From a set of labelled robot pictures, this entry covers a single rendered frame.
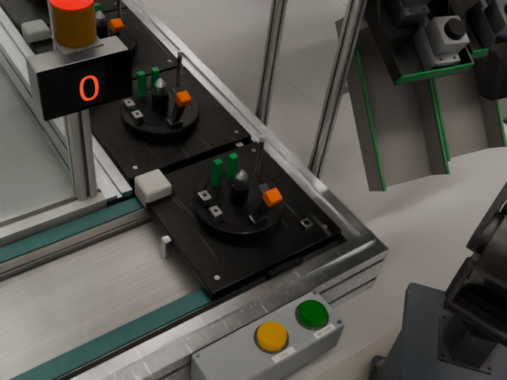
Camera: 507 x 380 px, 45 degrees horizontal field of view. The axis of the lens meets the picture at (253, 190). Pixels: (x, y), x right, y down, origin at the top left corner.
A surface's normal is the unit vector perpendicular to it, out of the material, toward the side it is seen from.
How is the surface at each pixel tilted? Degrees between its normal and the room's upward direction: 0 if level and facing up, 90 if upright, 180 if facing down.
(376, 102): 45
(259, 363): 0
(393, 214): 0
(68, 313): 0
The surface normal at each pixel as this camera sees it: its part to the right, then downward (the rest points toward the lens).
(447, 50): 0.26, 0.92
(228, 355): 0.11, -0.70
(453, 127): 0.37, -0.01
